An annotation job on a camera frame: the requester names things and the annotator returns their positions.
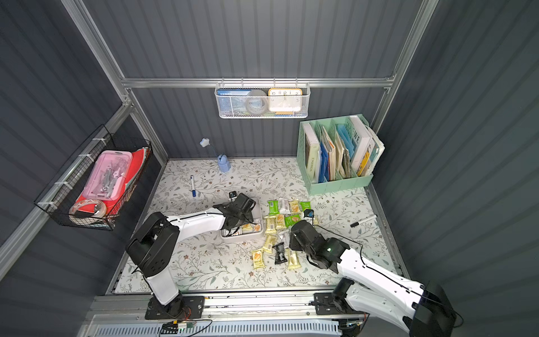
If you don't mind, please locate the white cookie packet front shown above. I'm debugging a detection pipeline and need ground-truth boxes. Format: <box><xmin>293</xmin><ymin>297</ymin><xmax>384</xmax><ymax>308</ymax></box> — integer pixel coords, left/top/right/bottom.
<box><xmin>241</xmin><ymin>223</ymin><xmax>262</xmax><ymax>234</ymax></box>

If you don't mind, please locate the silver cookie packet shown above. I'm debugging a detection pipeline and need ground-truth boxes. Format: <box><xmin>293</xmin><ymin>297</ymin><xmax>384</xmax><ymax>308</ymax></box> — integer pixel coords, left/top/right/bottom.
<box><xmin>278</xmin><ymin>230</ymin><xmax>290</xmax><ymax>248</ymax></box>

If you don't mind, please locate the black cookie packet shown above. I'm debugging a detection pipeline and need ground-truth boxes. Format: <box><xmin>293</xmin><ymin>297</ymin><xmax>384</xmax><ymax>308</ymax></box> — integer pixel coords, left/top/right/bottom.
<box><xmin>272</xmin><ymin>242</ymin><xmax>288</xmax><ymax>265</ymax></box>

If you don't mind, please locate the small white cookie packet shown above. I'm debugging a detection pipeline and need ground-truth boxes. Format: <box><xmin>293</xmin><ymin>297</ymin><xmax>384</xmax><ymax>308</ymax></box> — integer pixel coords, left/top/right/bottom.
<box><xmin>278</xmin><ymin>198</ymin><xmax>291</xmax><ymax>215</ymax></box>

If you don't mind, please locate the pale yellow cookie packet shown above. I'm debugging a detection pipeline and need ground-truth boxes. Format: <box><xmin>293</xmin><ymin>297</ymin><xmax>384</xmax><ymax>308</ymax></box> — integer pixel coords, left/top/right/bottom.
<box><xmin>252</xmin><ymin>249</ymin><xmax>265</xmax><ymax>270</ymax></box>

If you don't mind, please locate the green cookie packet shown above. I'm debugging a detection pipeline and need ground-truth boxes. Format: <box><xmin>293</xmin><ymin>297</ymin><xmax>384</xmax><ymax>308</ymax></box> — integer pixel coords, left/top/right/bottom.
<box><xmin>300</xmin><ymin>202</ymin><xmax>312</xmax><ymax>211</ymax></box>

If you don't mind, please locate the pale yellow packet stack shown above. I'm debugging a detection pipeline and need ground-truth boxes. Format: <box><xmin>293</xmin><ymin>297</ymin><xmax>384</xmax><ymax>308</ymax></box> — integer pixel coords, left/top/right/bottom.
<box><xmin>289</xmin><ymin>199</ymin><xmax>301</xmax><ymax>213</ymax></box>

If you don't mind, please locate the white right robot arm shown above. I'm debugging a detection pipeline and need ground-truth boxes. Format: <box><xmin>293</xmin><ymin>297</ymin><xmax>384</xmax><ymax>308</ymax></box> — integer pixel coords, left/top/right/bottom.
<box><xmin>289</xmin><ymin>220</ymin><xmax>458</xmax><ymax>336</ymax></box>

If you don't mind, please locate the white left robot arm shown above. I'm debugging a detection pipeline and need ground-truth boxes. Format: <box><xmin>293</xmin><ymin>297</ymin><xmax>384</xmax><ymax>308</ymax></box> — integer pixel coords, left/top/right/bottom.
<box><xmin>126</xmin><ymin>193</ymin><xmax>257</xmax><ymax>308</ymax></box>

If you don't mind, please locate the white storage box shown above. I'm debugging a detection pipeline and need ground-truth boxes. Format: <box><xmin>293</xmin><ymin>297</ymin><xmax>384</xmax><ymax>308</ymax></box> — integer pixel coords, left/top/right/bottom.
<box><xmin>220</xmin><ymin>199</ymin><xmax>266</xmax><ymax>243</ymax></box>

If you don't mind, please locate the blue box in basket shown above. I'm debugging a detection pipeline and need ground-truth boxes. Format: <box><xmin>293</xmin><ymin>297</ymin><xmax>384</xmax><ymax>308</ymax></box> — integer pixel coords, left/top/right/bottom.
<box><xmin>216</xmin><ymin>88</ymin><xmax>251</xmax><ymax>117</ymax></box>

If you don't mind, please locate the blue spray bottle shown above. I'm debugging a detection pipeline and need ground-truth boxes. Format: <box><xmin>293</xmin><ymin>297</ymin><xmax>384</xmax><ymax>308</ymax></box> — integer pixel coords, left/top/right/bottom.
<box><xmin>199</xmin><ymin>138</ymin><xmax>231</xmax><ymax>173</ymax></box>

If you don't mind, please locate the blue white marker pen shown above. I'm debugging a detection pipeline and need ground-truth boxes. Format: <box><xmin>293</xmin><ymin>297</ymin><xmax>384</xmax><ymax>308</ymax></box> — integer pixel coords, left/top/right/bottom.
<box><xmin>189</xmin><ymin>175</ymin><xmax>197</xmax><ymax>198</ymax></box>

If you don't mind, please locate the black white marker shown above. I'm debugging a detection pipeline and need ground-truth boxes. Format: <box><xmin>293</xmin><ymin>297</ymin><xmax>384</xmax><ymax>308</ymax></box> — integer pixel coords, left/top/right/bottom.
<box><xmin>350</xmin><ymin>214</ymin><xmax>377</xmax><ymax>228</ymax></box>

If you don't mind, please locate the blue folder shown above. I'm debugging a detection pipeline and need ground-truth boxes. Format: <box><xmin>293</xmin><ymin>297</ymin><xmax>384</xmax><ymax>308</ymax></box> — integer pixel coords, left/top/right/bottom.
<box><xmin>318</xmin><ymin>141</ymin><xmax>330</xmax><ymax>183</ymax></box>

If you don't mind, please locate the yellow illustrated book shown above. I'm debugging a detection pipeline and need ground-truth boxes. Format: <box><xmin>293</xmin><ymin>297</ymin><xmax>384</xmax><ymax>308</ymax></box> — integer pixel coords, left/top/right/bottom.
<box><xmin>357</xmin><ymin>148</ymin><xmax>373</xmax><ymax>176</ymax></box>

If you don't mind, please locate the pale green workspace book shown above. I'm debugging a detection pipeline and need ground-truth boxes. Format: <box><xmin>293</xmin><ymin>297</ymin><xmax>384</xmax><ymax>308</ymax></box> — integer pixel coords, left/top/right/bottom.
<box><xmin>303</xmin><ymin>122</ymin><xmax>321</xmax><ymax>183</ymax></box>

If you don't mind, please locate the beige paper stack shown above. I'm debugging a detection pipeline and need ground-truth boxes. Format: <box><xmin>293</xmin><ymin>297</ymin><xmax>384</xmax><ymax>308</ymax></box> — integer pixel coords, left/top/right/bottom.
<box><xmin>320</xmin><ymin>126</ymin><xmax>345</xmax><ymax>181</ymax></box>

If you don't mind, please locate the mint green file organizer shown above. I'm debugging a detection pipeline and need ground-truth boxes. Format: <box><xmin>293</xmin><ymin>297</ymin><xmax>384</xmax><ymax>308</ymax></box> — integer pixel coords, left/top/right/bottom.
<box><xmin>296</xmin><ymin>115</ymin><xmax>384</xmax><ymax>195</ymax></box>

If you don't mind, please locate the grey tape roll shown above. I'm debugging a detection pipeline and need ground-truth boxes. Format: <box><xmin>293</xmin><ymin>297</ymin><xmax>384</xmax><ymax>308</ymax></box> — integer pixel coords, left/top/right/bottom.
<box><xmin>245</xmin><ymin>89</ymin><xmax>268</xmax><ymax>116</ymax></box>

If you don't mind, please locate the white illustrated book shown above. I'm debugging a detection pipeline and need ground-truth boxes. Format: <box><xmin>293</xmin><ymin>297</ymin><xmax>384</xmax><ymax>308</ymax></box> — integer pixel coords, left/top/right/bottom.
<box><xmin>345</xmin><ymin>115</ymin><xmax>385</xmax><ymax>176</ymax></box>

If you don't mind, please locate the yellow white clock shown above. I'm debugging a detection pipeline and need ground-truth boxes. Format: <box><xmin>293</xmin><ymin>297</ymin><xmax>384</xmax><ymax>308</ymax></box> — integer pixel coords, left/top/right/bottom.
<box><xmin>268</xmin><ymin>88</ymin><xmax>303</xmax><ymax>114</ymax></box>

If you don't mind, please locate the pink plastic tool case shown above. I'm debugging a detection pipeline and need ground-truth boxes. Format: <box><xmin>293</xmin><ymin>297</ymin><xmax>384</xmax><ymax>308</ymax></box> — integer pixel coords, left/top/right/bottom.
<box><xmin>81</xmin><ymin>150</ymin><xmax>133</xmax><ymax>201</ymax></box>

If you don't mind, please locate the clear tape dispenser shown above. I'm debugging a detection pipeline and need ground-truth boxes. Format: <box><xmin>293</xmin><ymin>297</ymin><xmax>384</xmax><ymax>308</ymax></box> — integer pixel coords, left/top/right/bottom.
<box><xmin>69</xmin><ymin>199</ymin><xmax>107</xmax><ymax>218</ymax></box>

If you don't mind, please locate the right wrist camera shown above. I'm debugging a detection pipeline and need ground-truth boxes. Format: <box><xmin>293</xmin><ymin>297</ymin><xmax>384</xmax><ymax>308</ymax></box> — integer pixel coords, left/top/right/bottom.
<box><xmin>303</xmin><ymin>209</ymin><xmax>314</xmax><ymax>219</ymax></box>

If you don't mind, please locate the white wire wall basket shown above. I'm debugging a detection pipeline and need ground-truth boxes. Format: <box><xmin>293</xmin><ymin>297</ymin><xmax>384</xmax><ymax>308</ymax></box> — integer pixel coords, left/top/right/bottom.
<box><xmin>214</xmin><ymin>81</ymin><xmax>311</xmax><ymax>119</ymax></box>

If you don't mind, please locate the black wire wall basket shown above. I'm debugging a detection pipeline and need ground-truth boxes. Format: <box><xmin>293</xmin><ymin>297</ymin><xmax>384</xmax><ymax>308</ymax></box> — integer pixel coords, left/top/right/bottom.
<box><xmin>35</xmin><ymin>126</ymin><xmax>152</xmax><ymax>230</ymax></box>

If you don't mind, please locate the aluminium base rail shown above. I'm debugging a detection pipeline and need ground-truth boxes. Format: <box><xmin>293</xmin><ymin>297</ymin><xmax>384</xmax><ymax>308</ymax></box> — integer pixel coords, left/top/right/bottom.
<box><xmin>79</xmin><ymin>286</ymin><xmax>426</xmax><ymax>325</ymax></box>

